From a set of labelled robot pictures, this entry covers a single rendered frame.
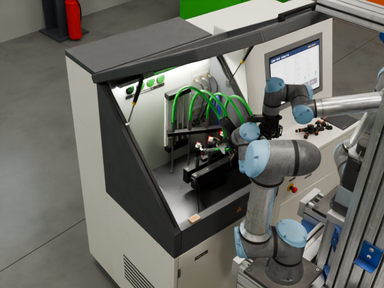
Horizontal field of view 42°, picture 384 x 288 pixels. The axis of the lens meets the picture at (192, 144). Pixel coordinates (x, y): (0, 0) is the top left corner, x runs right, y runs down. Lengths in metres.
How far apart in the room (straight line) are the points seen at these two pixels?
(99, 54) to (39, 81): 2.96
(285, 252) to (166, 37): 1.27
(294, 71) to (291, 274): 1.24
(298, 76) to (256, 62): 0.35
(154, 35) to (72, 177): 1.76
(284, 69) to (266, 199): 1.22
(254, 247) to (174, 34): 1.26
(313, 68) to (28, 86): 3.18
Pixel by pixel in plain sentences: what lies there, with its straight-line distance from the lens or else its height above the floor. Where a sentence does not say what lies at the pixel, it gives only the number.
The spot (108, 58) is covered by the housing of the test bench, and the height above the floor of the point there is 1.50.
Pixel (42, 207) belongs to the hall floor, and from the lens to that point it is 3.85.
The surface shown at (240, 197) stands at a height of 0.95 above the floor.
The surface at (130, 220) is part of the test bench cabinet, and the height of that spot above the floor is 0.76.
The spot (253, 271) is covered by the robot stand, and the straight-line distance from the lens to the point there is 2.03.
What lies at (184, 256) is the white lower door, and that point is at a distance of 2.41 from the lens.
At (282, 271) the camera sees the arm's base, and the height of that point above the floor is 1.10.
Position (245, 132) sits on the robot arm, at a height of 1.49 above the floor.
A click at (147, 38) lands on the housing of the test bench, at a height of 1.50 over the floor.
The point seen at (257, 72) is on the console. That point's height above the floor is 1.37.
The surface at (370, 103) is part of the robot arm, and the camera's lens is 2.03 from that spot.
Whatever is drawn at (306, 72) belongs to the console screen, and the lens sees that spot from 2.91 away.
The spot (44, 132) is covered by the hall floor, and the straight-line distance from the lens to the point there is 4.60.
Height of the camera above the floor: 2.59
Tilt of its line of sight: 37 degrees down
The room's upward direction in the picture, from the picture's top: 3 degrees clockwise
